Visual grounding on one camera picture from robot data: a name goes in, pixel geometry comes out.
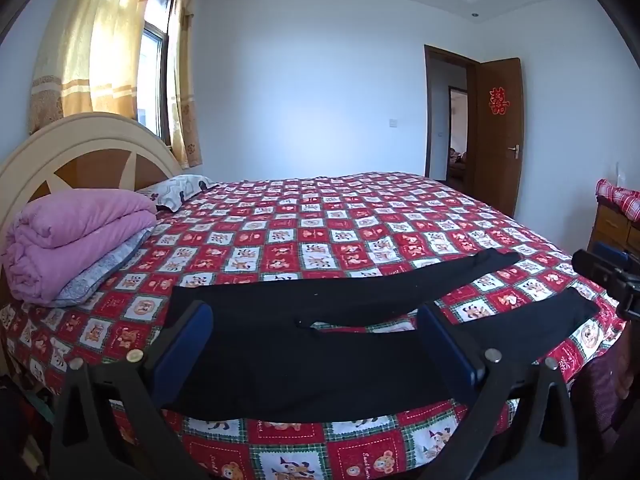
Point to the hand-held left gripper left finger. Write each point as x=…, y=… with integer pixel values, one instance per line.
x=184, y=347

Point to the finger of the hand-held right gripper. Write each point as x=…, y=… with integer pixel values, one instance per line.
x=600, y=262

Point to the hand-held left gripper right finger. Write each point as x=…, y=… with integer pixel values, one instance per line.
x=446, y=355

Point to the black pants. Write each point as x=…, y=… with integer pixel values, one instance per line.
x=325, y=360

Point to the wooden dresser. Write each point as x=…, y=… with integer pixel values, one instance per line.
x=610, y=227

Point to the red plaid cloth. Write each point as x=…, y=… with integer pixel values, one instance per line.
x=620, y=195

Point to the dark maroon cloth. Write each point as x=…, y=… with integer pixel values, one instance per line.
x=605, y=395

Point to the folded grey patterned blanket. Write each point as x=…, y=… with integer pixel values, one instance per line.
x=100, y=270

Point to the brown wooden door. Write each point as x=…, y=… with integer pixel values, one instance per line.
x=500, y=170

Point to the grey patterned pillow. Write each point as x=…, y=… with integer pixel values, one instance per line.
x=175, y=190

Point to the folded pink quilt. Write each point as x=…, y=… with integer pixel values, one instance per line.
x=75, y=230

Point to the red printed bedspread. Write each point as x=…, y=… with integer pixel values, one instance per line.
x=310, y=230

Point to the brown sofa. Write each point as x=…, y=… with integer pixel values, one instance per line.
x=456, y=158

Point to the red paper door decoration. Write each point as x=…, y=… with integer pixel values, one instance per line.
x=499, y=100

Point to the cream wooden headboard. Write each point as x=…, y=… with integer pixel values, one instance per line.
x=75, y=135

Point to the narrow yellow curtain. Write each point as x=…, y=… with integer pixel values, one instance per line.
x=185, y=85

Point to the window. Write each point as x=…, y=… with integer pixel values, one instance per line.
x=152, y=60

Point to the wide yellow curtain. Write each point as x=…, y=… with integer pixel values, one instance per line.
x=90, y=35

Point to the brown door frame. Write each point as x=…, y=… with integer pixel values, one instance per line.
x=428, y=110

